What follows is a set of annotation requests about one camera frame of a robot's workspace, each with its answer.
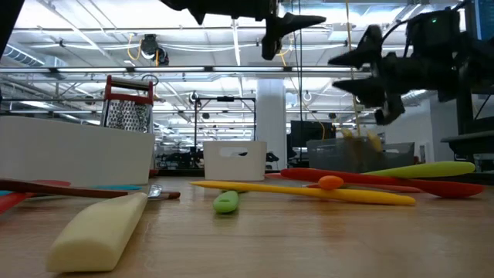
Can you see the yellow silicone spatula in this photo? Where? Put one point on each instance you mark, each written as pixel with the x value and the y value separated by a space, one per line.
pixel 347 195

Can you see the green silicone spoon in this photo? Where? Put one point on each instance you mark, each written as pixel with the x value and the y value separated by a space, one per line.
pixel 436 169

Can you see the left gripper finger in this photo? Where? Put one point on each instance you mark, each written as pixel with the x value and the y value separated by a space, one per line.
pixel 293 21

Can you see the white building column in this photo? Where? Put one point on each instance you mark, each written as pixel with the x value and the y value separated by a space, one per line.
pixel 272 123

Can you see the red metal box grater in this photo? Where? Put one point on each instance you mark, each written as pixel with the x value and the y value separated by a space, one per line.
pixel 127 114

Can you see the grey computer cart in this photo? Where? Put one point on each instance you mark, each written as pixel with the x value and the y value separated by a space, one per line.
pixel 471 143

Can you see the black background monitor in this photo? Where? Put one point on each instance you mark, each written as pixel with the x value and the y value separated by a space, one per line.
pixel 308 133

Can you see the silver air duct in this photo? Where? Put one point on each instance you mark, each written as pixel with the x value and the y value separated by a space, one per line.
pixel 19 54

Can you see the small white plastic bin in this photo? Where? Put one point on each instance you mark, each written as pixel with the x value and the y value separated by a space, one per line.
pixel 247 166

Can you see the black computer monitor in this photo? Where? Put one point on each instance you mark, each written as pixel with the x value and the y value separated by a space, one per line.
pixel 486 19

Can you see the blue silicone spatula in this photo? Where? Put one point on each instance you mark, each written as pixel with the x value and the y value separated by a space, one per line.
pixel 116 188

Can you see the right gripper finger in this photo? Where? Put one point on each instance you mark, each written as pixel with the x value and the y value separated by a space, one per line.
pixel 366 50
pixel 366 90

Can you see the grey translucent plastic bin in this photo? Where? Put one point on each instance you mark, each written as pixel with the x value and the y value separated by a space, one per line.
pixel 397 156

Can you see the large white plastic bin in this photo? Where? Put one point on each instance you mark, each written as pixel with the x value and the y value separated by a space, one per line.
pixel 77 150

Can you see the black background stand frame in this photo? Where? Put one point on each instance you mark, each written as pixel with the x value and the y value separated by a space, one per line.
pixel 225 99

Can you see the red silicone spatula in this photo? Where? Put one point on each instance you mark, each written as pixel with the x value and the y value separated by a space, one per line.
pixel 9 201

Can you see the ceiling light rail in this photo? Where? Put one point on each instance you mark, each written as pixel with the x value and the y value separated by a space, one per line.
pixel 173 69

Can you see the red silicone spoon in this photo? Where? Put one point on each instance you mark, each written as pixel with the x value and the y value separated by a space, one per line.
pixel 444 188

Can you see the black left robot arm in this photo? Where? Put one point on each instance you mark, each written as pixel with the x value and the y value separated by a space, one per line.
pixel 7 19

